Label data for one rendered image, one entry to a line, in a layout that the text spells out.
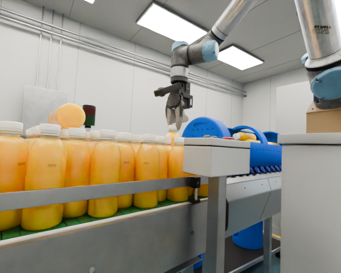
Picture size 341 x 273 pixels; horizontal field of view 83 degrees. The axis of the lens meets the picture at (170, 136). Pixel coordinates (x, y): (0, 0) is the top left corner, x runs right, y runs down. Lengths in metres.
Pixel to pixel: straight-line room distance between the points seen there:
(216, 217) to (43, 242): 0.41
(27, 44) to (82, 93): 1.12
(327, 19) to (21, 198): 0.85
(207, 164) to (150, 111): 4.19
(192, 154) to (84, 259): 0.34
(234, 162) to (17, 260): 0.51
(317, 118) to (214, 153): 0.61
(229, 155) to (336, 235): 0.51
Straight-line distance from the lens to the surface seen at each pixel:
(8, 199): 0.44
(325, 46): 0.79
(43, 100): 3.85
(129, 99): 4.46
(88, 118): 1.02
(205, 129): 0.96
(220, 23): 0.91
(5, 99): 4.08
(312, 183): 0.92
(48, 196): 0.45
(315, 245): 0.97
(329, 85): 0.81
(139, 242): 0.54
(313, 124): 1.03
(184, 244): 0.66
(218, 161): 0.52
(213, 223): 0.62
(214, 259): 0.66
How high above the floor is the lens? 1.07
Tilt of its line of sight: 3 degrees up
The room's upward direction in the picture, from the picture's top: 3 degrees clockwise
